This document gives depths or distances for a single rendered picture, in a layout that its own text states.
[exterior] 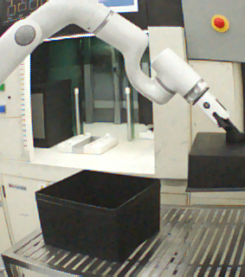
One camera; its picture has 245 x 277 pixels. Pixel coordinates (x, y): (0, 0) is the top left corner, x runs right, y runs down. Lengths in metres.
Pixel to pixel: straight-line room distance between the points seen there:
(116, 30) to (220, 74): 0.47
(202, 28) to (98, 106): 1.29
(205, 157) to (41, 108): 1.08
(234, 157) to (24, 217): 1.14
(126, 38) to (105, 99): 1.48
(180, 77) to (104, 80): 1.42
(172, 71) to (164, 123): 0.33
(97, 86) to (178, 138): 1.20
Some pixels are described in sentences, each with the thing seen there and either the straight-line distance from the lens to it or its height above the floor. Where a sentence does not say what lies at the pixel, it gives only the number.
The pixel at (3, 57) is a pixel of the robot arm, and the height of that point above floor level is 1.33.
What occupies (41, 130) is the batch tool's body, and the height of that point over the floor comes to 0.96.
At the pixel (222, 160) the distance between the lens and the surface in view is 1.07.
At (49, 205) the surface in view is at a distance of 1.18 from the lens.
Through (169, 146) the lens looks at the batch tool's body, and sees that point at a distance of 1.44.
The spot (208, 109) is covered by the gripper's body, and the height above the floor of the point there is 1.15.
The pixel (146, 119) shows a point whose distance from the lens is 2.06.
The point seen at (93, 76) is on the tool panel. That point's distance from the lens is 2.55.
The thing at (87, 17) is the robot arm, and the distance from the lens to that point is 1.07.
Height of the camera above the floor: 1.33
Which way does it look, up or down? 13 degrees down
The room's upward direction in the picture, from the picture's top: 2 degrees counter-clockwise
